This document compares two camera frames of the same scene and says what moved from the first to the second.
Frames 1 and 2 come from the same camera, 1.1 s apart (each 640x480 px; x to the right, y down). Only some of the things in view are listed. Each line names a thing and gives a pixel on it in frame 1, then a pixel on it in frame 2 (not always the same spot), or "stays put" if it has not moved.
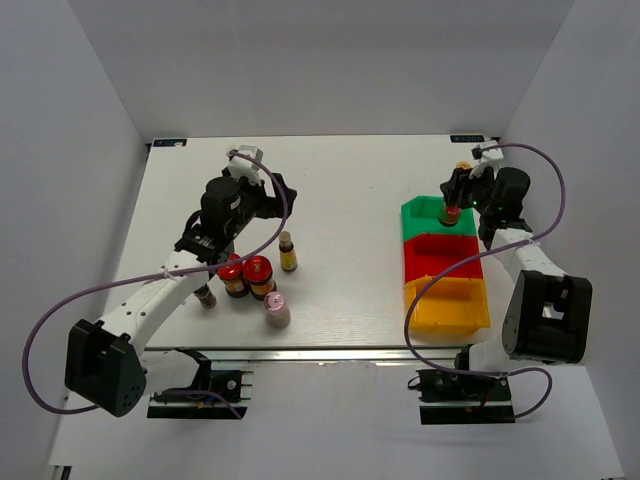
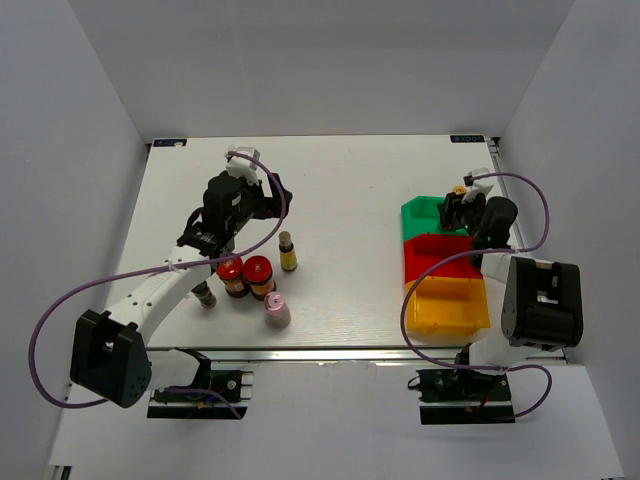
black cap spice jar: [206, 296] stays put
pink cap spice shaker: [278, 315] stays put
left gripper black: [268, 204] stays put
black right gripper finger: [455, 189] -> [451, 211]
